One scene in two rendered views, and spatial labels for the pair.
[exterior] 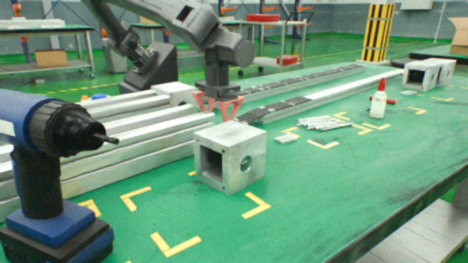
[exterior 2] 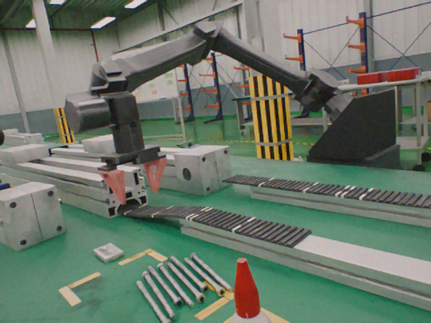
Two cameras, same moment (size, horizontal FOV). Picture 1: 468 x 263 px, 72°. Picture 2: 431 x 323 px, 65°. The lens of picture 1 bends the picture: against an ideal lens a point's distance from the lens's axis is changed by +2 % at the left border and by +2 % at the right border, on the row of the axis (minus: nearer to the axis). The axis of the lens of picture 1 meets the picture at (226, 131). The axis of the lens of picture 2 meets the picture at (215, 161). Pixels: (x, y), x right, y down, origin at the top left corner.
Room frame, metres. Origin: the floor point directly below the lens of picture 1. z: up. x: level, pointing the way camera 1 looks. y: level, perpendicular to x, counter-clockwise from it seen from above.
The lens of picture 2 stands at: (0.88, -0.65, 1.01)
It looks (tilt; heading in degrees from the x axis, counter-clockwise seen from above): 12 degrees down; 87
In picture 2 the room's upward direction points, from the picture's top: 8 degrees counter-clockwise
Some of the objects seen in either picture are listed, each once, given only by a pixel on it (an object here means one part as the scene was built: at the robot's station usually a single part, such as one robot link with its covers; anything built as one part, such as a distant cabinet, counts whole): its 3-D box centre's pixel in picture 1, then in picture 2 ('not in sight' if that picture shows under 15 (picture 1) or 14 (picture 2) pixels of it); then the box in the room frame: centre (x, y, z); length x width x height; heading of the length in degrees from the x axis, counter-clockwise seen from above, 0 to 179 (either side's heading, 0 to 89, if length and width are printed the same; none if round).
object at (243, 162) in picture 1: (225, 153); (33, 211); (0.55, 0.00, 0.83); 0.11 x 0.10 x 0.10; 45
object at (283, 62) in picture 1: (273, 46); not in sight; (5.10, -0.73, 0.50); 1.03 x 0.55 x 1.01; 42
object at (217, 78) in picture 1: (217, 76); (128, 140); (0.75, 0.02, 0.93); 0.10 x 0.07 x 0.07; 42
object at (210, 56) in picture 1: (219, 49); (120, 110); (0.74, 0.02, 1.00); 0.07 x 0.06 x 0.07; 39
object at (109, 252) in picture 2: (285, 139); (108, 252); (0.72, -0.14, 0.78); 0.05 x 0.03 x 0.01; 126
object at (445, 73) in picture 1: (432, 72); not in sight; (1.34, -0.86, 0.83); 0.11 x 0.10 x 0.10; 41
